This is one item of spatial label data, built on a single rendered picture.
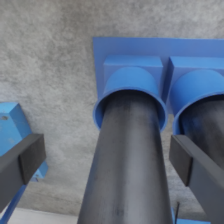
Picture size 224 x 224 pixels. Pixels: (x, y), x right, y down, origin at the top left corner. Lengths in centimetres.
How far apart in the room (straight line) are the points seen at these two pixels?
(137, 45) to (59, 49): 42
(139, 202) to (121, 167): 8
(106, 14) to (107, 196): 76
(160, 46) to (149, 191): 70
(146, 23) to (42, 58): 60
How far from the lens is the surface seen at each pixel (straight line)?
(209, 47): 96
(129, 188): 36
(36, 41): 104
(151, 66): 78
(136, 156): 41
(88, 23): 91
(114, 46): 90
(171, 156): 17
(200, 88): 70
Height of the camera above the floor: 87
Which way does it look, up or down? 51 degrees down
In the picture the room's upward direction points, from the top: 169 degrees counter-clockwise
